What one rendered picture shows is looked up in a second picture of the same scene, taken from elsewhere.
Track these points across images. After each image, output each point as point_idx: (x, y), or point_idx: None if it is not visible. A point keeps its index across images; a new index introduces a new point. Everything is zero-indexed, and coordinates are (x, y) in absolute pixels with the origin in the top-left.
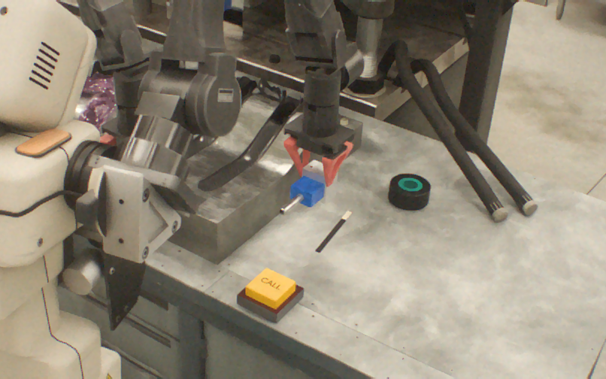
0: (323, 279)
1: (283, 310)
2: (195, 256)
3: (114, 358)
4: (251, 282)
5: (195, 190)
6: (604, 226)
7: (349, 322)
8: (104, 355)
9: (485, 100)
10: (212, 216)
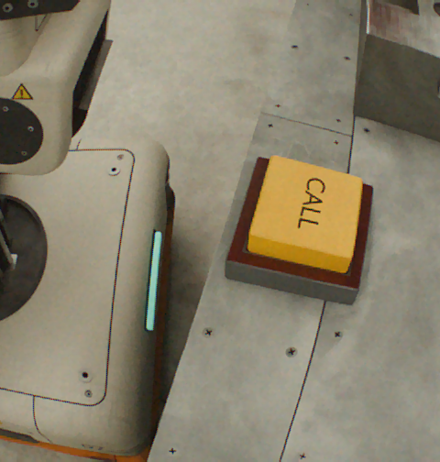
0: (430, 324)
1: (254, 271)
2: (349, 79)
3: (45, 74)
4: (291, 161)
5: (425, 1)
6: None
7: (306, 438)
8: (44, 60)
9: None
10: (379, 25)
